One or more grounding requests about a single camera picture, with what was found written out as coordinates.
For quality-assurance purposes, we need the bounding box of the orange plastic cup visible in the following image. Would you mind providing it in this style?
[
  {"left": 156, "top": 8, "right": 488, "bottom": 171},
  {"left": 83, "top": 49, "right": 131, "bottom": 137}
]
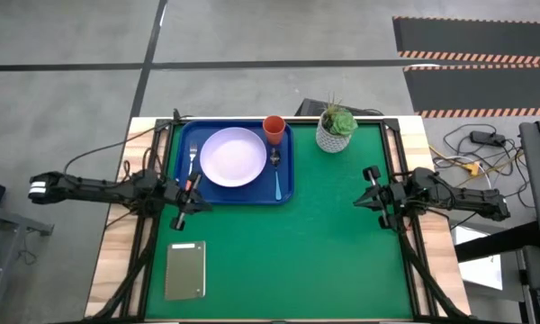
[{"left": 262, "top": 114, "right": 287, "bottom": 146}]

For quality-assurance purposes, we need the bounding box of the black hazard-striped floor mat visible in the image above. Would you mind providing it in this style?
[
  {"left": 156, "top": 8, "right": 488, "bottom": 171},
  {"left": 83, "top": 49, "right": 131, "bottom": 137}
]
[
  {"left": 391, "top": 15, "right": 540, "bottom": 68},
  {"left": 402, "top": 64, "right": 540, "bottom": 119}
]

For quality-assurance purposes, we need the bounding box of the black box behind table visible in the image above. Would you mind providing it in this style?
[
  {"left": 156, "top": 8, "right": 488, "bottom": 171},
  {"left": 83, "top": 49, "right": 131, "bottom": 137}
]
[{"left": 294, "top": 97, "right": 384, "bottom": 118}]

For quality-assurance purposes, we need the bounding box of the blue plastic tray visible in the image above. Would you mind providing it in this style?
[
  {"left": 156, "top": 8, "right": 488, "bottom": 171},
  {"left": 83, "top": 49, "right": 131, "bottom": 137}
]
[{"left": 174, "top": 119, "right": 296, "bottom": 206}]

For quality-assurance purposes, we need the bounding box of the wooden table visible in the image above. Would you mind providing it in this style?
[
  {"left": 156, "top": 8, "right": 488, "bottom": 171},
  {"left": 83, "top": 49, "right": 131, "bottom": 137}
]
[{"left": 84, "top": 115, "right": 473, "bottom": 321}]

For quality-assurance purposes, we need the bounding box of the black floor cable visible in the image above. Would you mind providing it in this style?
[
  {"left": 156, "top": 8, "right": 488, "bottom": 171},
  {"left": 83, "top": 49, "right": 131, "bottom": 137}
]
[{"left": 443, "top": 123, "right": 536, "bottom": 211}]

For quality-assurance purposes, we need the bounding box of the green table mat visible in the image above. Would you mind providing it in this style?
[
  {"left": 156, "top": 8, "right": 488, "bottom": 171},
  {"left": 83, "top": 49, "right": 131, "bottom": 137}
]
[{"left": 144, "top": 123, "right": 414, "bottom": 320}]

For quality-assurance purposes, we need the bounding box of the yellow cable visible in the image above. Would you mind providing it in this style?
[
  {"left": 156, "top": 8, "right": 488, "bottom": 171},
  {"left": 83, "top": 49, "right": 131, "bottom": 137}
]
[{"left": 429, "top": 146, "right": 526, "bottom": 176}]

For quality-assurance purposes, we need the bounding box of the succulent in white patterned pot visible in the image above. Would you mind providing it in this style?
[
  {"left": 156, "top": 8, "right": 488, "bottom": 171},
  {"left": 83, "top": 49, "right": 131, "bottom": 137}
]
[{"left": 315, "top": 92, "right": 359, "bottom": 154}]

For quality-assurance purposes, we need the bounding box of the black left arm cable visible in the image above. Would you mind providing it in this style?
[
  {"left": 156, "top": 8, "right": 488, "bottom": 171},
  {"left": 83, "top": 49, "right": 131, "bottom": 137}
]
[{"left": 62, "top": 109, "right": 194, "bottom": 176}]

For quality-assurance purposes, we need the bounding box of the black bar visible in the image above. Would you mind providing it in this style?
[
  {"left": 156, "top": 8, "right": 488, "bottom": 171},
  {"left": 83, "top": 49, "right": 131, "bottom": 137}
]
[{"left": 454, "top": 220, "right": 540, "bottom": 264}]

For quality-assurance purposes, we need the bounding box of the black power adapter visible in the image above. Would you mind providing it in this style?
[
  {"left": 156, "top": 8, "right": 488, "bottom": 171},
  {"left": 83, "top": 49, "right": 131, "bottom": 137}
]
[{"left": 470, "top": 130, "right": 508, "bottom": 148}]

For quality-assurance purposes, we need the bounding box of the lavender round plate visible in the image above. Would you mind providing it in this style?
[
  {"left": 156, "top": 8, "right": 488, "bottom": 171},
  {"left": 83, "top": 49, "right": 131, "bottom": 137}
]
[{"left": 199, "top": 126, "right": 268, "bottom": 188}]

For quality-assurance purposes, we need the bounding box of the silver metal fork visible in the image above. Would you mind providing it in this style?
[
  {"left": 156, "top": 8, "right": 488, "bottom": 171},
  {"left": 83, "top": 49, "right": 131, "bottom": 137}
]
[{"left": 186, "top": 142, "right": 199, "bottom": 191}]

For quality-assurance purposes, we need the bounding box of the white paper sheet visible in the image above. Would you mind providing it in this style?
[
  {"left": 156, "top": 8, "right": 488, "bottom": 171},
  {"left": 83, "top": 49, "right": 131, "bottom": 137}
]
[{"left": 449, "top": 224, "right": 504, "bottom": 292}]

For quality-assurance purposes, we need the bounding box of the grey metal desk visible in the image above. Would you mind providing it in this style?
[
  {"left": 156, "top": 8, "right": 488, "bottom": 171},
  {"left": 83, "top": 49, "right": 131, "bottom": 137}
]
[{"left": 0, "top": 202, "right": 55, "bottom": 311}]

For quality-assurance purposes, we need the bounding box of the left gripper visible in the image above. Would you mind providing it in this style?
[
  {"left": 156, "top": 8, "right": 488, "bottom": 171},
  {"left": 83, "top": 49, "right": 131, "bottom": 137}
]
[{"left": 170, "top": 172, "right": 212, "bottom": 231}]

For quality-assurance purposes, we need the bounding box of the spoon with blue handle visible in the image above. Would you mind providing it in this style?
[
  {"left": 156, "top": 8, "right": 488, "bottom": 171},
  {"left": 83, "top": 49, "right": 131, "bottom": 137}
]
[{"left": 269, "top": 147, "right": 284, "bottom": 202}]

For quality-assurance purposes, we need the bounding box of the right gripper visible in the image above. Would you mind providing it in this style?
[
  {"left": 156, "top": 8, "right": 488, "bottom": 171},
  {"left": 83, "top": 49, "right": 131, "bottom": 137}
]
[{"left": 353, "top": 165, "right": 409, "bottom": 230}]

